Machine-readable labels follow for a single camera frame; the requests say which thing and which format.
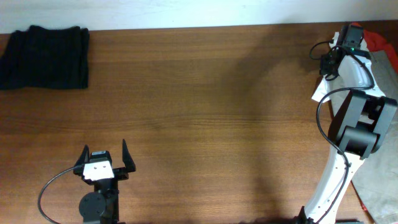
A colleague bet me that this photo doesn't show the red garment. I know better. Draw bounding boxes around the red garment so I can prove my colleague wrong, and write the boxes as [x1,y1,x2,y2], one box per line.
[364,30,398,73]

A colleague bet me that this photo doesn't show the white crumpled garment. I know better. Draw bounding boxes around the white crumpled garment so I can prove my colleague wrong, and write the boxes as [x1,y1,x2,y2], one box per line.
[311,30,386,104]

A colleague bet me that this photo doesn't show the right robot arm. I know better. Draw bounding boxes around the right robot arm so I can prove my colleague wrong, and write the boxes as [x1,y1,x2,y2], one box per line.
[294,24,397,223]

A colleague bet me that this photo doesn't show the folded black garment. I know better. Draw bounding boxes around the folded black garment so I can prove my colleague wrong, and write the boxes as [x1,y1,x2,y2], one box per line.
[1,26,90,90]

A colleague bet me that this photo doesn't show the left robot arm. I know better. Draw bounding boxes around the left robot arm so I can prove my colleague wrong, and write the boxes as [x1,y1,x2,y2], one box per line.
[73,141,136,224]

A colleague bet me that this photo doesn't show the grey-green khaki shorts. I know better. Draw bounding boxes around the grey-green khaki shorts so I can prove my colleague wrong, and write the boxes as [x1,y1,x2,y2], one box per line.
[352,50,397,223]

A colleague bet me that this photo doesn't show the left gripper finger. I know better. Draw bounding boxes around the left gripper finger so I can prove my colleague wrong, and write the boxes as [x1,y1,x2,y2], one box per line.
[75,145,90,166]
[122,139,136,170]

